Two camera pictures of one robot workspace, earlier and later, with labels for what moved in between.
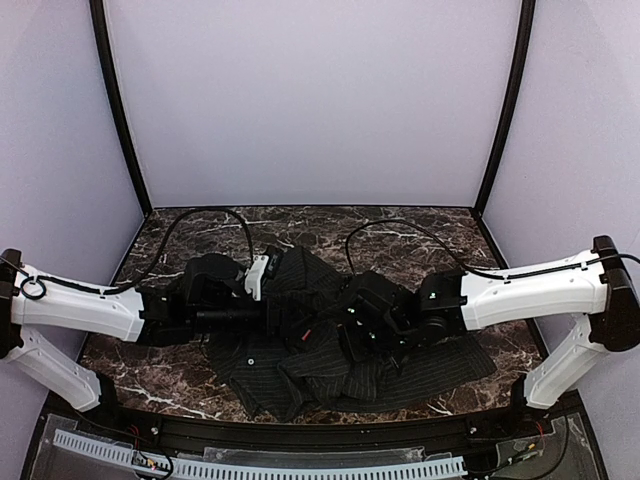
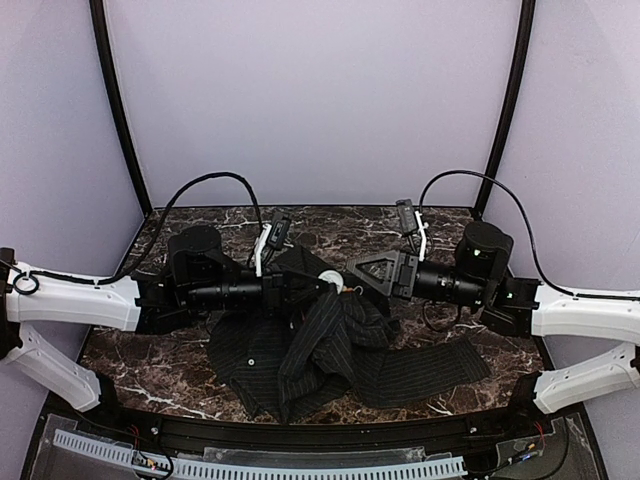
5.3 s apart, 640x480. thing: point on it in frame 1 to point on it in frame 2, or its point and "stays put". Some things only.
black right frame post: (524, 55) stays put
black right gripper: (357, 326) to (406, 275)
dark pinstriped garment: (302, 363) stays put
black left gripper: (272, 314) to (273, 288)
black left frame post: (99, 14) stays put
